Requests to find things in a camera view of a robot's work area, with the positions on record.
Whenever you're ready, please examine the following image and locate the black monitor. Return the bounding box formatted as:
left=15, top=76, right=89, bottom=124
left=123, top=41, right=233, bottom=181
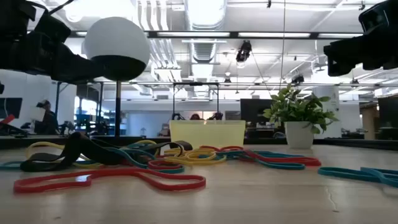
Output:
left=0, top=97, right=23, bottom=119
left=377, top=96, right=398, bottom=128
left=240, top=98, right=274, bottom=124

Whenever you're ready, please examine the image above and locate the yellow translucent plastic bin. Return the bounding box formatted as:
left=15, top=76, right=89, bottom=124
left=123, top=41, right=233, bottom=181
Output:
left=169, top=120, right=246, bottom=149

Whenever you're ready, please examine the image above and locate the red and black background machine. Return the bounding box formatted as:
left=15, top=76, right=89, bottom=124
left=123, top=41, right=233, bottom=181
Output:
left=0, top=114, right=30, bottom=138

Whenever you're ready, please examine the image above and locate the black hanging overhead camera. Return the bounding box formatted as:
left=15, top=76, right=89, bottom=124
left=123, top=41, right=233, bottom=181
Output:
left=235, top=40, right=252, bottom=63

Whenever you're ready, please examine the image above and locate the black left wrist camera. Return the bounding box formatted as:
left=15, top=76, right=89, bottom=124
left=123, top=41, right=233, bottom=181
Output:
left=32, top=14, right=72, bottom=44

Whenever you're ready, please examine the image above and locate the yellow rubber band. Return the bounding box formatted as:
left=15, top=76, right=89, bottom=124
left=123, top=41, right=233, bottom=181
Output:
left=25, top=141, right=94, bottom=169
left=164, top=147, right=218, bottom=162
left=174, top=152, right=228, bottom=166

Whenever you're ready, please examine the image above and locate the green plant in white pot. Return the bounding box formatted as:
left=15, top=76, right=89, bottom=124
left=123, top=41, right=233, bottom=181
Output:
left=262, top=83, right=340, bottom=149

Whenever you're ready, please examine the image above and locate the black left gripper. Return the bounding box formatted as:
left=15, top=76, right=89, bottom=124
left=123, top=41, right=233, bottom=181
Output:
left=0, top=30, right=105, bottom=84

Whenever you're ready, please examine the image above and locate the black overhead frame beam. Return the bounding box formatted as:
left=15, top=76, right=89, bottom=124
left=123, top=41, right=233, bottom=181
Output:
left=68, top=30, right=364, bottom=40

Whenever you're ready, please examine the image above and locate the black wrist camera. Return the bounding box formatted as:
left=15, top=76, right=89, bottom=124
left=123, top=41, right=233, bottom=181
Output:
left=358, top=1, right=390, bottom=35
left=32, top=14, right=72, bottom=44

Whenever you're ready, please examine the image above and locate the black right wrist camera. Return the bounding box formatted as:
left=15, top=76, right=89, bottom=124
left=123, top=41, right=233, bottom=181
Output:
left=358, top=1, right=390, bottom=35

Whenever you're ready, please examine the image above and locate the black background rig frame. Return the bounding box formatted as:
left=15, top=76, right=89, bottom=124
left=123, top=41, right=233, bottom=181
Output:
left=172, top=82, right=220, bottom=121
left=51, top=80, right=105, bottom=135

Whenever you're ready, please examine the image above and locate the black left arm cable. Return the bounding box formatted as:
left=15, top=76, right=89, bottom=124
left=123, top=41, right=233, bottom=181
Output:
left=48, top=0, right=75, bottom=15

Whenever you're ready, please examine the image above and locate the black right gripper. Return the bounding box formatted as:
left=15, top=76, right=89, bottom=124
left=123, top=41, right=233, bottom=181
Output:
left=323, top=18, right=398, bottom=77

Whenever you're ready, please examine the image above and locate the small red rubber band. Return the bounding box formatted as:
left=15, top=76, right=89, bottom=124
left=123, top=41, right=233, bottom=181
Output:
left=147, top=159, right=184, bottom=170

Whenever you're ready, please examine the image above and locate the large red rubber band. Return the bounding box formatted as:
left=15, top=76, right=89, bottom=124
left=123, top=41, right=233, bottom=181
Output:
left=13, top=167, right=206, bottom=194

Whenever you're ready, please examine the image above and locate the white globe lamp black stand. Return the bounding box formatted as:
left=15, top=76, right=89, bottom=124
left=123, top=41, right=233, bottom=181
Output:
left=83, top=17, right=150, bottom=147

